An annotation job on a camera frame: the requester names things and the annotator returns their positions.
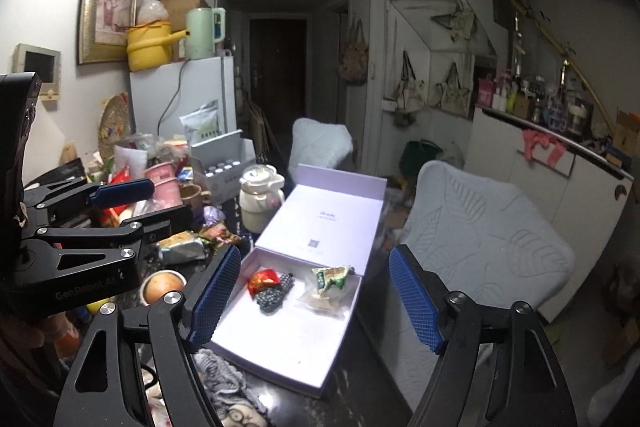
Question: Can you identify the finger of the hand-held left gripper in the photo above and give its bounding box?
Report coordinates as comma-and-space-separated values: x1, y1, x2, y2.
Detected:
25, 177, 156, 220
22, 206, 195, 276

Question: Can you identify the brown cardboard box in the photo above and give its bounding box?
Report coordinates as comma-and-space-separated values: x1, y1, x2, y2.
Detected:
612, 109, 640, 156

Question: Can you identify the woven tray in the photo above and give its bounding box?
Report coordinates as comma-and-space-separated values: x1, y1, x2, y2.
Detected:
97, 94, 132, 160

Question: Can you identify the pink cloth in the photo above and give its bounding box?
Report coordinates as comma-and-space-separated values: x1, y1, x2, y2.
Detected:
522, 128, 567, 168

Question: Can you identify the cluster of bottles and jars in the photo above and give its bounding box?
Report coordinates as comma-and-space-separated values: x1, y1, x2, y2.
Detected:
477, 67, 608, 142

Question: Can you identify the lavender gift box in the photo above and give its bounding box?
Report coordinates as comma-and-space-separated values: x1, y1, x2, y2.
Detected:
207, 163, 388, 400

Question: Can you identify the white cabinet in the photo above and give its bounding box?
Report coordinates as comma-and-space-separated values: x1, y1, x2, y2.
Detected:
467, 107, 633, 323

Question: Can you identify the brown tote bag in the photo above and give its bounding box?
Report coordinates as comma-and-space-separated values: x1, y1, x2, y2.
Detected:
339, 19, 370, 85

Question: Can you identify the green snack packet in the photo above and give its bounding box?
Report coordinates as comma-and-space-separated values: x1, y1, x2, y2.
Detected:
311, 264, 353, 294

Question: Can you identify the brown mug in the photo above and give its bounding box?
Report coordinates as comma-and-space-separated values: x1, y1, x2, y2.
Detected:
179, 183, 212, 215

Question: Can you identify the dark door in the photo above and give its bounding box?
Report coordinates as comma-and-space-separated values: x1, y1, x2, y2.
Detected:
249, 18, 308, 108

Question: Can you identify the grey-green snack packet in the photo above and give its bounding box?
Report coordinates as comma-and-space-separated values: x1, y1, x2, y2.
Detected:
157, 231, 208, 265

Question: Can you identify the light green electric kettle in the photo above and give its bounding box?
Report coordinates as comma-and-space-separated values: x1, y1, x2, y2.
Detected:
185, 7, 227, 60

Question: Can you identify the framed picture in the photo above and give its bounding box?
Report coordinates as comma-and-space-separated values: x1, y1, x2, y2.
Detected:
76, 0, 140, 66

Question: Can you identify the cardboard box on fridge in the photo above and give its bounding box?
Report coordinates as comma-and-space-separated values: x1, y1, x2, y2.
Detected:
145, 0, 208, 32

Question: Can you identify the chair with leaf-pattern cover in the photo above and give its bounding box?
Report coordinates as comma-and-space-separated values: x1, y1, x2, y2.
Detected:
290, 118, 353, 170
400, 160, 576, 400

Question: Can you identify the white ceramic teapot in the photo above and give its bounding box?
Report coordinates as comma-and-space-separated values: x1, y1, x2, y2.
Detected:
239, 164, 286, 235

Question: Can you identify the pink cup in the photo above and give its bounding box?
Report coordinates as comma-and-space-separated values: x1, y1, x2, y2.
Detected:
145, 162, 181, 208

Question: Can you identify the green bag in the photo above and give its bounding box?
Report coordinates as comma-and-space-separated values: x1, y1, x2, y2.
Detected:
400, 139, 443, 178

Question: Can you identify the yellow pot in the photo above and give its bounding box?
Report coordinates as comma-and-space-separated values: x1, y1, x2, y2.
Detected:
125, 21, 191, 72

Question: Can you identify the lace-edged gingham cloth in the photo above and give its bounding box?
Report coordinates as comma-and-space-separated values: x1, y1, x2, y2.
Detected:
192, 349, 261, 408

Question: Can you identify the green pouch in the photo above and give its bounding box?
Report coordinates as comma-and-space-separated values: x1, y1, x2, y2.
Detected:
179, 102, 221, 142

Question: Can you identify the wall intercom panel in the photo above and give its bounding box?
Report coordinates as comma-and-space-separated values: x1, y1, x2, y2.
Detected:
12, 43, 62, 100

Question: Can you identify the white cardboard box with bottles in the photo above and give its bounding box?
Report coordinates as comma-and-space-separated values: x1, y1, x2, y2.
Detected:
190, 129, 257, 205

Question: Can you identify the beige tote bag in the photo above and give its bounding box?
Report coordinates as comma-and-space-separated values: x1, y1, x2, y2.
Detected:
392, 52, 427, 114
432, 62, 473, 115

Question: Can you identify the small gingham scrunchie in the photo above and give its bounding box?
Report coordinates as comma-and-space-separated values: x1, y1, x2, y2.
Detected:
256, 272, 295, 315

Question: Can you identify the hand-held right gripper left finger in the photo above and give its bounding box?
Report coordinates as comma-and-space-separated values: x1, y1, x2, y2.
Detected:
56, 244, 243, 427

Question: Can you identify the clear snack bag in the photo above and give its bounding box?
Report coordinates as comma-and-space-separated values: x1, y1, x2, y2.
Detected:
295, 289, 358, 319

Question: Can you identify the gold and red snack packet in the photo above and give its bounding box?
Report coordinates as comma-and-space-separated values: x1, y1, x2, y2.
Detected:
200, 224, 242, 251

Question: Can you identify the white fridge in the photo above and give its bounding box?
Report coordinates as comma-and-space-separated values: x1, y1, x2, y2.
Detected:
129, 56, 237, 148

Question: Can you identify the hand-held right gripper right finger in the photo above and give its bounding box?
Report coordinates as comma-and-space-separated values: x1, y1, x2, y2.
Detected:
388, 244, 581, 427

